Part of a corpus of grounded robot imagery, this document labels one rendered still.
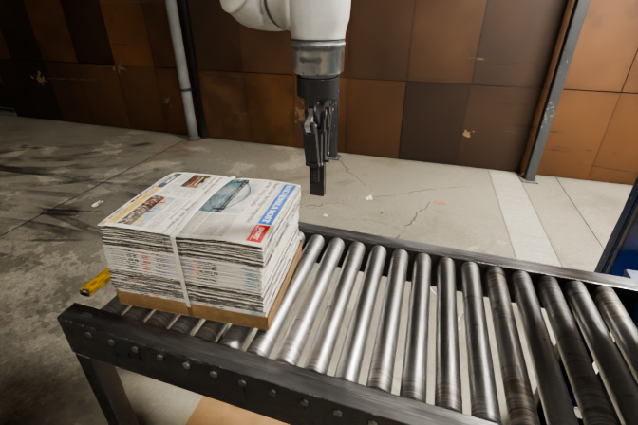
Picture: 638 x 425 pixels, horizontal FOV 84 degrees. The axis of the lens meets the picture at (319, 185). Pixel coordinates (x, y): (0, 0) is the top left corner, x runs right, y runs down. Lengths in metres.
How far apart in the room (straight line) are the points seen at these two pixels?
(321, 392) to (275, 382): 0.09
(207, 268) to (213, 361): 0.19
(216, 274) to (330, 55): 0.49
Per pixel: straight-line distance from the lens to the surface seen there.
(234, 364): 0.81
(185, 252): 0.79
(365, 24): 3.60
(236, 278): 0.77
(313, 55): 0.60
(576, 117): 3.85
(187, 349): 0.86
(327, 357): 0.81
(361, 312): 0.88
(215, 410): 1.72
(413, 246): 1.11
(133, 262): 0.89
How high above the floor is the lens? 1.44
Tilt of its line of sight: 27 degrees down
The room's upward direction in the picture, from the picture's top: straight up
